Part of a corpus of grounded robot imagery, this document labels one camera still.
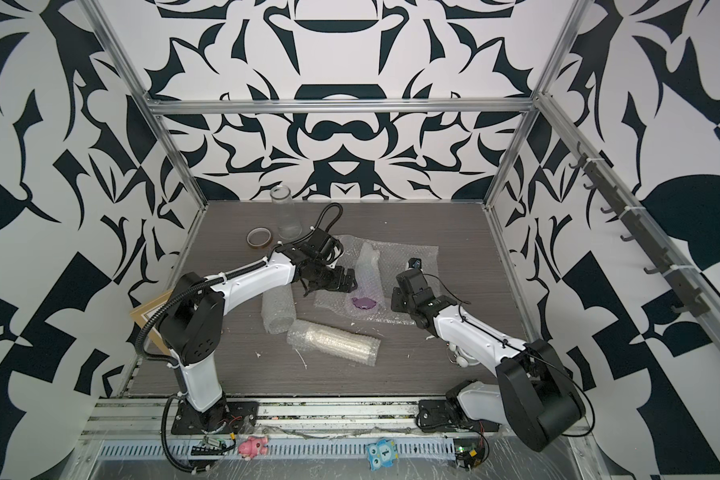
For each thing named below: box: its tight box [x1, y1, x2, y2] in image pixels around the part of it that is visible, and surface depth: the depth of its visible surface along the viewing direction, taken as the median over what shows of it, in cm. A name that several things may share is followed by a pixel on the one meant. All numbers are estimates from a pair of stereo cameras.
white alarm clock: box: [446, 341, 481, 368], surface depth 83 cm
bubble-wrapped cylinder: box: [287, 319, 381, 366], surface depth 83 cm
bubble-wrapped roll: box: [261, 285, 296, 335], surface depth 87 cm
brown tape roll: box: [246, 227, 273, 249], surface depth 110 cm
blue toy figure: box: [366, 438, 399, 472], surface depth 70 cm
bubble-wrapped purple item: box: [351, 242, 385, 314], surface depth 91 cm
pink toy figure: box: [237, 436, 269, 461], surface depth 70 cm
